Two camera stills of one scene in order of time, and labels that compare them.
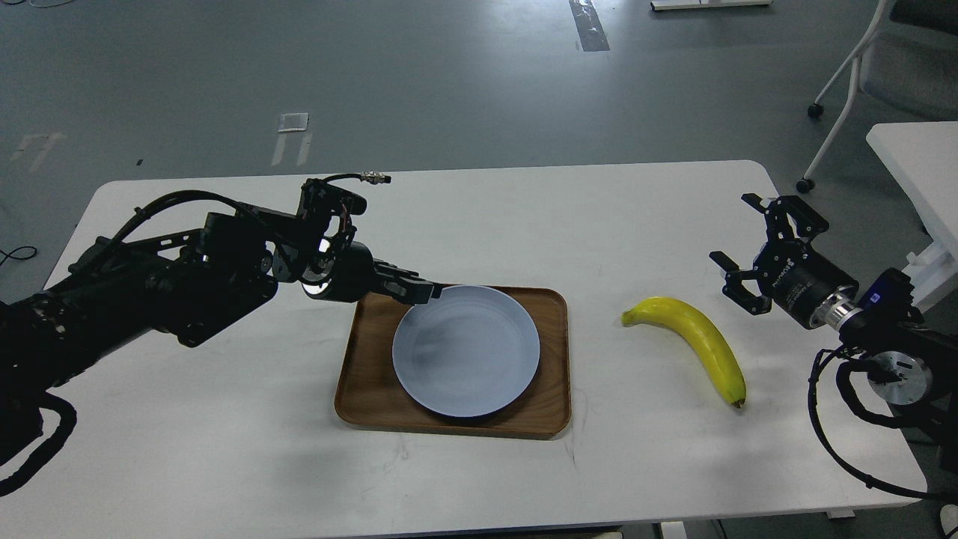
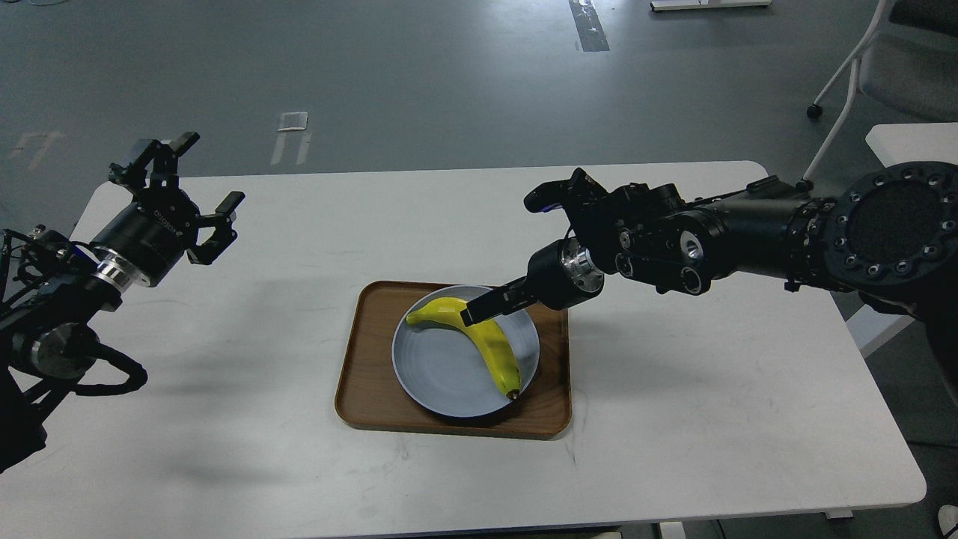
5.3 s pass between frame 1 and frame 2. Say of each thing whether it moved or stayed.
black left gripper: moved
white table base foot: stayed
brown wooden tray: stayed
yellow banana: moved
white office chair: stayed
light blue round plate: stayed
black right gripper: moved
